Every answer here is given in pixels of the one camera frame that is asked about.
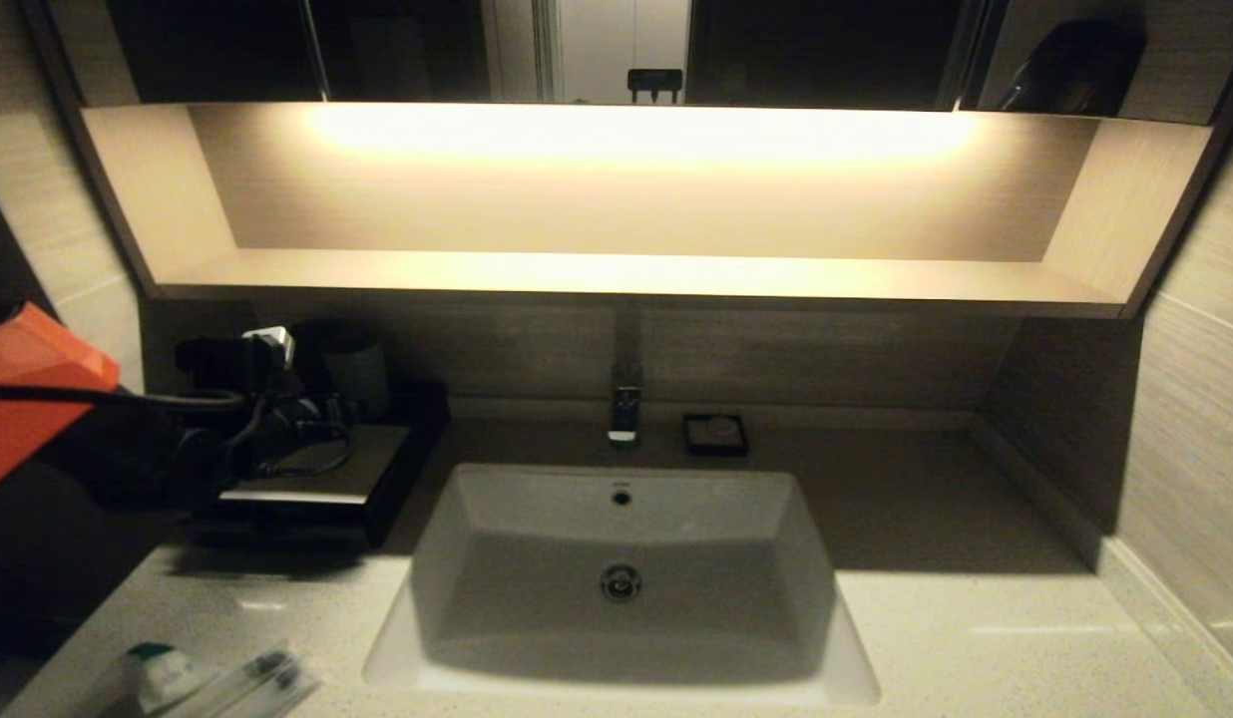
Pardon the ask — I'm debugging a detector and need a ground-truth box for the black storage box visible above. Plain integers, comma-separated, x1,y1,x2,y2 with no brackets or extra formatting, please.
193,382,453,551

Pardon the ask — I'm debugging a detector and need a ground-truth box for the thin black looped cable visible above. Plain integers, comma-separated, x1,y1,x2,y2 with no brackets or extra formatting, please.
245,437,356,482

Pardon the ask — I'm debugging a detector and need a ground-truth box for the black cup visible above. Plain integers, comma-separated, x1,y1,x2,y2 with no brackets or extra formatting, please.
290,319,363,395

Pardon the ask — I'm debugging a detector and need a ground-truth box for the black wall hair dryer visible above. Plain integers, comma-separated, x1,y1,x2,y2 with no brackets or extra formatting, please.
996,18,1146,118

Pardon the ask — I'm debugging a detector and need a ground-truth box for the black soap dish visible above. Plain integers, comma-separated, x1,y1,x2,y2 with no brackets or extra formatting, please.
682,414,749,459

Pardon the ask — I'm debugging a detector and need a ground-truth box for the chrome faucet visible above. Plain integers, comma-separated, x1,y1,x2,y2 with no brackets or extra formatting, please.
607,309,645,448

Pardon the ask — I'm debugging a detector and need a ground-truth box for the grey metal plate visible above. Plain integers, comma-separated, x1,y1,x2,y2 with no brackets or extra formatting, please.
217,423,414,508

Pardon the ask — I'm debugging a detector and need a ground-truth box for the white ceramic sink basin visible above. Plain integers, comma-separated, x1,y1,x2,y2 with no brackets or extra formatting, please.
364,462,880,705

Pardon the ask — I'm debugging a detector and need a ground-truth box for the lit wooden shelf niche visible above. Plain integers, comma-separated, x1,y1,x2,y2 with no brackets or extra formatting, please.
81,101,1216,322

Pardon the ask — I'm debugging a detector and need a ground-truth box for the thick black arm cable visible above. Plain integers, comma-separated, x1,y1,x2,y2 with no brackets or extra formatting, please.
0,385,250,412

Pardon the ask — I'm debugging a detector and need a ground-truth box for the mirror cabinet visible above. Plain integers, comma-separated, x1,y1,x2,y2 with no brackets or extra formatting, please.
38,0,1233,125

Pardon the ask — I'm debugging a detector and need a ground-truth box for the white sachet green cap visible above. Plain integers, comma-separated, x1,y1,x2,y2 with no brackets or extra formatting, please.
98,641,221,715

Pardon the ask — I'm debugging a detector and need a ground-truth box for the small black device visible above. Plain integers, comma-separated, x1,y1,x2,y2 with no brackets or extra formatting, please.
627,69,683,105

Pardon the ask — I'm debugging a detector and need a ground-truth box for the grey plastic cup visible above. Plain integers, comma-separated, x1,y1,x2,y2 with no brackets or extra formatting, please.
322,337,391,422

